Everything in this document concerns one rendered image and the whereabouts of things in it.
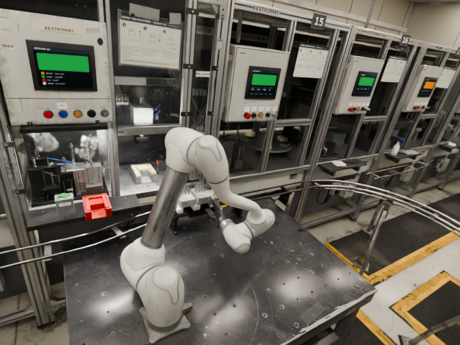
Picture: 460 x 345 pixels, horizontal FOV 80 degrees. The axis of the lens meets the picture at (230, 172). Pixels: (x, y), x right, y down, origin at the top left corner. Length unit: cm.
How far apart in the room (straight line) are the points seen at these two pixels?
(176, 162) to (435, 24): 908
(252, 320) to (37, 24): 158
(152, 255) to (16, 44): 103
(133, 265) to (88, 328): 31
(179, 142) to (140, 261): 55
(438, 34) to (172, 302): 925
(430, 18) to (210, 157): 915
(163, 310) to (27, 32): 124
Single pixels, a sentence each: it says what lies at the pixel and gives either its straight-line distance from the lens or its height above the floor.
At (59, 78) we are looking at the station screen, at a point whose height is 159.
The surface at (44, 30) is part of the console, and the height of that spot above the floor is 177.
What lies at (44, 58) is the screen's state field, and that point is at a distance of 147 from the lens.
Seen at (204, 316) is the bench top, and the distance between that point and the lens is 144.
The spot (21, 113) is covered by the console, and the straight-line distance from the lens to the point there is 155.
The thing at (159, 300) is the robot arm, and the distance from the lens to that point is 122.
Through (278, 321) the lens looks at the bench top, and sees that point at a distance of 149.
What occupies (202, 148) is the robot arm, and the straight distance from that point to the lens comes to 101.
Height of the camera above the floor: 185
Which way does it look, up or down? 26 degrees down
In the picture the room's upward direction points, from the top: 8 degrees clockwise
